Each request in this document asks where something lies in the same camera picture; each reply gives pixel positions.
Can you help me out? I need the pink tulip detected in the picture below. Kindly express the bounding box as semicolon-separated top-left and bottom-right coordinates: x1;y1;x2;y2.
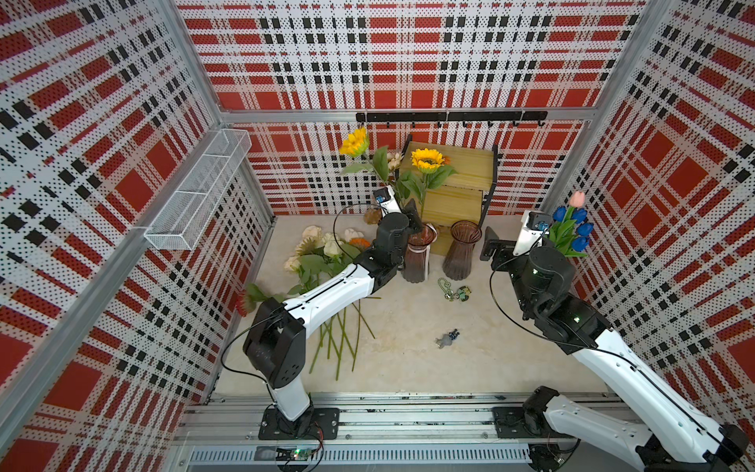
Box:
564;191;586;234

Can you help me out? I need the pale pink rose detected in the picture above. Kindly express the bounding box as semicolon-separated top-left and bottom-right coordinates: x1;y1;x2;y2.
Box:
343;228;364;242

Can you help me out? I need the cream rose flower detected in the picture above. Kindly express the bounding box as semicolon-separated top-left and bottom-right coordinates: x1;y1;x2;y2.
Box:
387;153;404;172

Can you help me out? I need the brown teddy bear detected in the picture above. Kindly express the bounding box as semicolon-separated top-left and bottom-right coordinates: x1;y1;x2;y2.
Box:
363;206;383;225

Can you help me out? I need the brown ribbed glass vase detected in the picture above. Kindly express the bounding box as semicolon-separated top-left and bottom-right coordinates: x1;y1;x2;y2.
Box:
442;220;482;280

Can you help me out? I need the bamboo two-tier shelf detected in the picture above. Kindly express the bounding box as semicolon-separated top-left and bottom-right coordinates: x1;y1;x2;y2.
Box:
398;135;501;256

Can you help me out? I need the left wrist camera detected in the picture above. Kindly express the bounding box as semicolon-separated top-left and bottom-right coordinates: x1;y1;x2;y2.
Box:
373;186;402;216

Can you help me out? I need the yellow flower back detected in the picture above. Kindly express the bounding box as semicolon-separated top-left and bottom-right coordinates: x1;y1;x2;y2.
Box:
339;128;392;187

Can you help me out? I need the white wire wall basket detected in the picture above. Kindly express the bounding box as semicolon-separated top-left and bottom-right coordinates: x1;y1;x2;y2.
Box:
145;129;251;251

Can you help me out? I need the green keychain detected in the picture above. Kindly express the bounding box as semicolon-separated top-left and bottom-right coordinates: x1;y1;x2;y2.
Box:
438;277;472;302

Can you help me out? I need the white rose in pile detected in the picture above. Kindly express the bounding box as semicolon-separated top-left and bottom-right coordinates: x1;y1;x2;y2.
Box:
322;232;343;259

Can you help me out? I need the pink ribbed glass vase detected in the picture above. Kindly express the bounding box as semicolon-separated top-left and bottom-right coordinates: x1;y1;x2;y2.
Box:
402;223;438;283

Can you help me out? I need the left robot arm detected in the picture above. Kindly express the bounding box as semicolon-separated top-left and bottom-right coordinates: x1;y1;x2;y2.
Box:
243;200;422;422

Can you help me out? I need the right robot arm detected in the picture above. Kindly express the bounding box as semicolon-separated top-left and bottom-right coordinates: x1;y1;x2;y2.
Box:
481;227;750;471

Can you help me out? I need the black hook rail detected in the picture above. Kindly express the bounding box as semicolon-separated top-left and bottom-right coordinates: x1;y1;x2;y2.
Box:
355;110;549;125

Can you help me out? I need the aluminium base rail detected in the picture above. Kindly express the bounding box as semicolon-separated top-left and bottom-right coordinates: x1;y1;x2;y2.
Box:
166;393;651;471

